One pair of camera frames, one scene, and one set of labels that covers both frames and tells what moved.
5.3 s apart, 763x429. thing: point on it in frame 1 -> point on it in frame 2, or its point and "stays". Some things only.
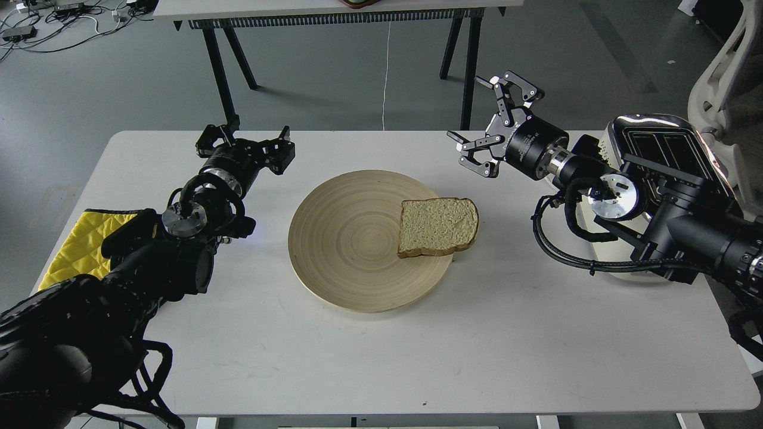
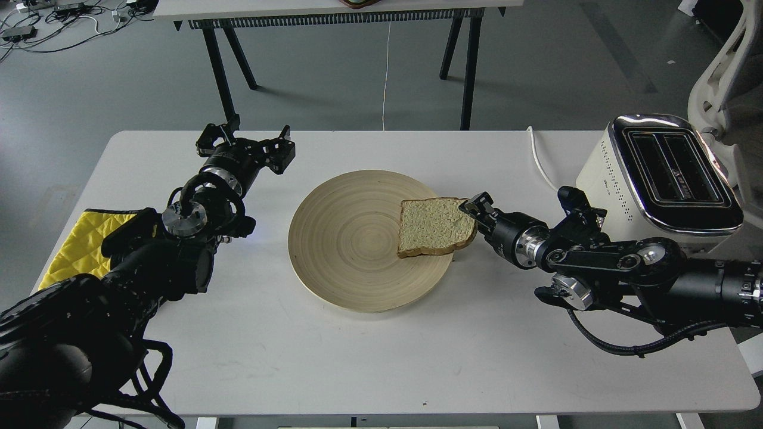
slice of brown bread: [433, 226] stays
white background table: [208, 15] stays
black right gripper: [524, 137] -> [516, 236]
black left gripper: [238, 164] stays
